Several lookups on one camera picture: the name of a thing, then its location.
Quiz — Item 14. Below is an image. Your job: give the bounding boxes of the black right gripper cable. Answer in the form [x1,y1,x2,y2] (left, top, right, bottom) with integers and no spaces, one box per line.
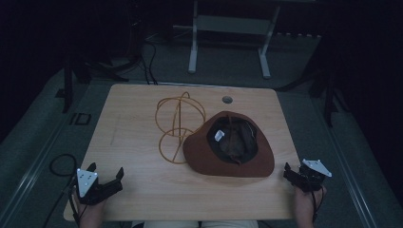
[311,185,325,223]

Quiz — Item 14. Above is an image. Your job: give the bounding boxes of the black metal stand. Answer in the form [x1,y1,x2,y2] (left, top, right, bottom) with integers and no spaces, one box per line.
[278,56,351,128]
[54,18,144,114]

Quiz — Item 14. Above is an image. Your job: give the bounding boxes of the person's right hand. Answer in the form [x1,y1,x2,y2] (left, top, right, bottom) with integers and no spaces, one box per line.
[293,184,328,228]

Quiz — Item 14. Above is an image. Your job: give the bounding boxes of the black floor socket box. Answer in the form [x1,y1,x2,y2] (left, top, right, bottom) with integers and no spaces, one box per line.
[68,112,92,126]

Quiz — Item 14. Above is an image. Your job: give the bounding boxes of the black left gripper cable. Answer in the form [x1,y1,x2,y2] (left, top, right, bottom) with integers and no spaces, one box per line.
[42,153,80,228]

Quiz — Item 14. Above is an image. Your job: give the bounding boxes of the white desk frame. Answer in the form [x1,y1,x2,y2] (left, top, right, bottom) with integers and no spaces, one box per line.
[173,0,281,80]

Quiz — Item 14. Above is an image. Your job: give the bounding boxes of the black floor cables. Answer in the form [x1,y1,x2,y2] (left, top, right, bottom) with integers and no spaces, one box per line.
[139,32,159,86]

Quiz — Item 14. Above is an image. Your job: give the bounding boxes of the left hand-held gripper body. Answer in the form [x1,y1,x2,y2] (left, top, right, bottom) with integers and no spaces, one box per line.
[75,168,125,205]

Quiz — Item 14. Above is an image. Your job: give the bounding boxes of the gold wire hat stand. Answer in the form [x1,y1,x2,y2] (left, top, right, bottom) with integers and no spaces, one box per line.
[154,91,207,165]

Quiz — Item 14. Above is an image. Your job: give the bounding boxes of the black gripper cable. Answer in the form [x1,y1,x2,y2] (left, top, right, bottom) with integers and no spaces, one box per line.
[42,153,80,228]
[311,185,325,223]

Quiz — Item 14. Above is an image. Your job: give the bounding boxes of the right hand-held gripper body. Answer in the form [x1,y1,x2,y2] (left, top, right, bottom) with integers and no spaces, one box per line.
[293,159,333,193]

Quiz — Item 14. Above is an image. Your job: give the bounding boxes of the brown felt hat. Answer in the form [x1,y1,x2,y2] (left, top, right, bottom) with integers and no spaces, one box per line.
[182,110,276,179]

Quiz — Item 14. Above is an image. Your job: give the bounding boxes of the person's left hand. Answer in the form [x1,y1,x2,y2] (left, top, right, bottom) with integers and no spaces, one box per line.
[73,186,108,228]

